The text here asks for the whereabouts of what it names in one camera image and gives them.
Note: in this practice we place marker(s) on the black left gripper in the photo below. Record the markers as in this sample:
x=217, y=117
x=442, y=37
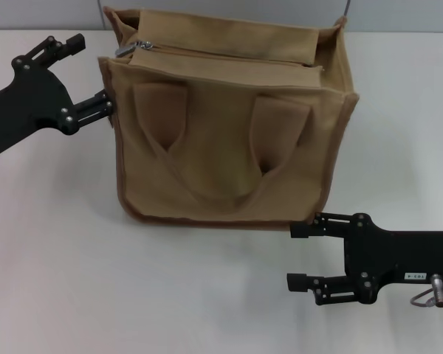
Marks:
x=29, y=99

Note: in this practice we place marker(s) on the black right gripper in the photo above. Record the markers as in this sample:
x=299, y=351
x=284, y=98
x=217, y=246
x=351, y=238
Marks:
x=398, y=256

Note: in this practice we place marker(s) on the silver metal zipper pull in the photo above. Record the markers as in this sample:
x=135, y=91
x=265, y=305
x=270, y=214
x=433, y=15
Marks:
x=124, y=50

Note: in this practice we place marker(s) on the khaki canvas food bag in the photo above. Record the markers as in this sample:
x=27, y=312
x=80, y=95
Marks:
x=229, y=147

